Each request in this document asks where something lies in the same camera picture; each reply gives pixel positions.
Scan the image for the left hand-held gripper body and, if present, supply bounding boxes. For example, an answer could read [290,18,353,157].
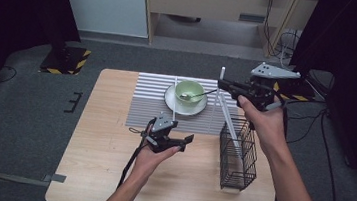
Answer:
[143,111,183,156]

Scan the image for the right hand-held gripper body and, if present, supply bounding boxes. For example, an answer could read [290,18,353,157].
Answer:
[242,61,303,116]

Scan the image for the white chopstick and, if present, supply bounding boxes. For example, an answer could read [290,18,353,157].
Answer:
[212,92,248,152]
[169,75,180,123]
[208,65,227,135]

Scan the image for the metal spoon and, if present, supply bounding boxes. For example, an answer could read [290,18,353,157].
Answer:
[180,85,219,105]

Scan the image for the green bowl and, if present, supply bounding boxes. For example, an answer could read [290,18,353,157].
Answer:
[173,78,207,110]

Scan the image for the black wire mesh basket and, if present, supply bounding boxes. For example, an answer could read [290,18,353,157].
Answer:
[213,113,264,194]

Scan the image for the person's left hand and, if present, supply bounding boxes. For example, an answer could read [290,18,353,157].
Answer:
[131,140,185,186]

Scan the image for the person's right hand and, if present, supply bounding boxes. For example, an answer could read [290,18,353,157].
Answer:
[232,95,292,156]

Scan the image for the grey striped placemat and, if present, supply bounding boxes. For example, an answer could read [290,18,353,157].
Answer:
[125,71,247,139]

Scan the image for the white plate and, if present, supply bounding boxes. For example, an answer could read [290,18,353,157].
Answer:
[162,82,210,118]

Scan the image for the black stand with striped base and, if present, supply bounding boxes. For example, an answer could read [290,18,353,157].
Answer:
[271,68,319,103]
[39,15,95,79]

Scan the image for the grey tape piece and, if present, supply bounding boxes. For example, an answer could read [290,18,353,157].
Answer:
[41,172,68,185]

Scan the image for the white cabinet panel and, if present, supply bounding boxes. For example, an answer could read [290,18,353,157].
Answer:
[52,0,153,39]

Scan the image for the white cable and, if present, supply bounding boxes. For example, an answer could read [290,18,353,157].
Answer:
[277,30,301,72]

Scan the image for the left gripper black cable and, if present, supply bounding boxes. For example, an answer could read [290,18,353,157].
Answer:
[116,125,151,192]

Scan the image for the black cables under desk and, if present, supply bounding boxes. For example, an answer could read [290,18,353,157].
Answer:
[260,0,301,60]

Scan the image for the thin black floor cable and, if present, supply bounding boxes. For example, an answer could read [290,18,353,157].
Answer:
[0,65,19,89]

